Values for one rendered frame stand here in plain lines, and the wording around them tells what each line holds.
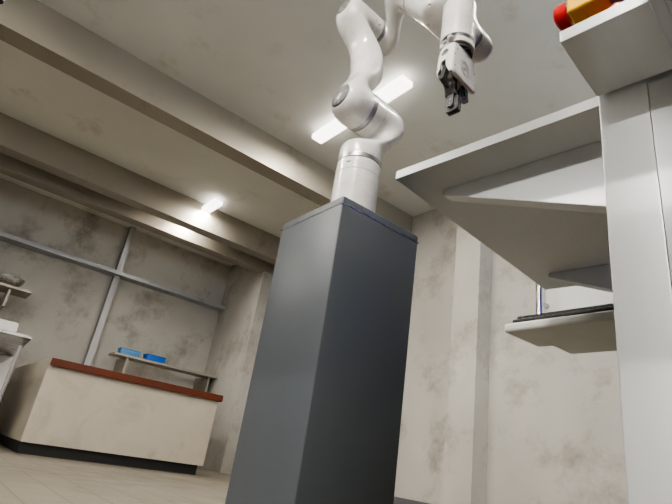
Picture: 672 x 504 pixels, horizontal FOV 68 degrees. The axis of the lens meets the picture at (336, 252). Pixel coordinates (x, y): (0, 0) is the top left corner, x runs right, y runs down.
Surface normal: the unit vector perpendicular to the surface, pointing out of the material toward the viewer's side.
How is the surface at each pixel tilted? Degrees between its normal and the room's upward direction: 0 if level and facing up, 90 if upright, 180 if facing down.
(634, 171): 90
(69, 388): 90
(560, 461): 90
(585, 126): 180
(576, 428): 90
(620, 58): 180
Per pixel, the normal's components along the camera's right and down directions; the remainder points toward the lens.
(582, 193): -0.70, -0.37
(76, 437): 0.63, -0.22
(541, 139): -0.15, 0.91
